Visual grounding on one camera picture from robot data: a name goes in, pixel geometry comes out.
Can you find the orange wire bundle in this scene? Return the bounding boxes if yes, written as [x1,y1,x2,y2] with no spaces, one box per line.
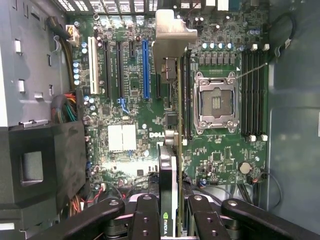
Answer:
[67,194,84,218]

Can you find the thin black wire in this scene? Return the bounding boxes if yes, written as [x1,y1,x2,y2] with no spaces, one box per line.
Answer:
[259,171,284,209]

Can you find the black looped wire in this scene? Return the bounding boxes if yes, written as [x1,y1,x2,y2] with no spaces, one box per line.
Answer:
[268,11,298,57]

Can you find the white power connector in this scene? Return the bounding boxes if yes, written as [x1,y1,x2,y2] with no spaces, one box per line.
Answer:
[65,24,81,47]

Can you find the black yellow power wire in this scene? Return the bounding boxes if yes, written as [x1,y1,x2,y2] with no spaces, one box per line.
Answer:
[45,15,76,91]

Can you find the long black expansion slot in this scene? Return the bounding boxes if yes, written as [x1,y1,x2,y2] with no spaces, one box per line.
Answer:
[102,40,113,100]
[115,40,126,100]

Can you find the silver chipset heatsink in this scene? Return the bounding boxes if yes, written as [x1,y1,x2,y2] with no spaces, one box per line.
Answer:
[107,123,137,152]

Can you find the multicoloured wire bundle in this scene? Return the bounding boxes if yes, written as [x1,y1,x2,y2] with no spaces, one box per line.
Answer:
[50,91,84,124]

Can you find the grey metal PC case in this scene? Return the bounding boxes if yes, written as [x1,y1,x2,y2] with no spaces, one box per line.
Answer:
[0,0,320,240]

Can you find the thin CPU socket locking lever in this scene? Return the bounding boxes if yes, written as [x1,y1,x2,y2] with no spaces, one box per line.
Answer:
[235,62,268,80]

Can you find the black RAM slot white clips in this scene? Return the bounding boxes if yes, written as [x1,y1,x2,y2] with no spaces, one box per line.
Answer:
[241,47,249,137]
[181,47,194,146]
[252,47,261,137]
[258,43,270,141]
[247,43,258,143]

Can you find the black plastic fan shroud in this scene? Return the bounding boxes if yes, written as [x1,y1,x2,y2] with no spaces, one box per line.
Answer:
[0,120,92,227]

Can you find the silver coin cell battery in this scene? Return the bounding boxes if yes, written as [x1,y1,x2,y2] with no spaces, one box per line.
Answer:
[238,161,252,175]

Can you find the green Dell motherboard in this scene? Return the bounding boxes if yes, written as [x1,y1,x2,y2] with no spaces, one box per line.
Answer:
[66,11,270,195]

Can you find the blue expansion slot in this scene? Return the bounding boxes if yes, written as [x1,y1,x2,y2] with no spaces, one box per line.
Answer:
[141,39,152,102]

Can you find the red wire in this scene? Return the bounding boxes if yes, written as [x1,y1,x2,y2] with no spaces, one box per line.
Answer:
[84,186,104,204]

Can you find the white expansion slot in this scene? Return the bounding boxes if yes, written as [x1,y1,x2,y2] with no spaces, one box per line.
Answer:
[87,36,100,96]

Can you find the metal CPU socket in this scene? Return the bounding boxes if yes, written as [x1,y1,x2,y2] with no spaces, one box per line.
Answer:
[193,71,240,135]

